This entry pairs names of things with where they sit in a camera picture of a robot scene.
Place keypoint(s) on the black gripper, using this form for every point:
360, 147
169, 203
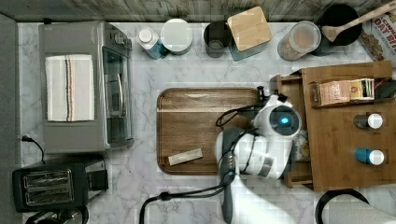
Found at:
262, 94

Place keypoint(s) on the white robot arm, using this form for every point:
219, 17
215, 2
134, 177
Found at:
261, 150

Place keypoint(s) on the bamboo drawer cabinet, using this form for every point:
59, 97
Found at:
333, 138

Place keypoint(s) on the bamboo tea caddy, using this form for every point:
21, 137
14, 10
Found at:
315, 93

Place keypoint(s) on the teal canister bamboo lid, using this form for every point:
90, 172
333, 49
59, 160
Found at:
250, 31

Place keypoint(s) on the clear jar white lid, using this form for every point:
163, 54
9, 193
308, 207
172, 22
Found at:
303, 38

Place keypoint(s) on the dark grey cup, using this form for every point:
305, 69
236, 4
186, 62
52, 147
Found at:
217, 37

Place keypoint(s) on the wooden serving tray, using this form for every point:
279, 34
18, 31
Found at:
186, 120

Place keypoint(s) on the brown tea bags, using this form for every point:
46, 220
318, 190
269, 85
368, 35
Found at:
334, 92

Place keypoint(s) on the wooden spoon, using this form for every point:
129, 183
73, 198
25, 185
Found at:
331, 32

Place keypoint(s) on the small wooden block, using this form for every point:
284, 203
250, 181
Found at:
185, 156

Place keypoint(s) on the colourful tea bags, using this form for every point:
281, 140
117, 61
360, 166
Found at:
362, 89

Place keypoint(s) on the white ceramic jar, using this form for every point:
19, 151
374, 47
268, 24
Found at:
176, 36

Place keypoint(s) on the grey spice shaker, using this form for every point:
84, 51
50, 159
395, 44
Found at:
373, 121

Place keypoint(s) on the black tea packets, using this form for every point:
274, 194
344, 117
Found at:
385, 90

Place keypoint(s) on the blue spice shaker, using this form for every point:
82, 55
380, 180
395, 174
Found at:
369, 156

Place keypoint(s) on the white-capped blue bottle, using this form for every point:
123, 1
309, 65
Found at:
151, 43

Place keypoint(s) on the cereal box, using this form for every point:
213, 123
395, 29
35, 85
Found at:
378, 37

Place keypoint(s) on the silver toaster oven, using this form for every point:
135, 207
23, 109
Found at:
110, 48

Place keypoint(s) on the striped kitchen towel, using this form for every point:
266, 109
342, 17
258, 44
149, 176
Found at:
70, 88

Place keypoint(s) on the black toaster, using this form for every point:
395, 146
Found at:
62, 183

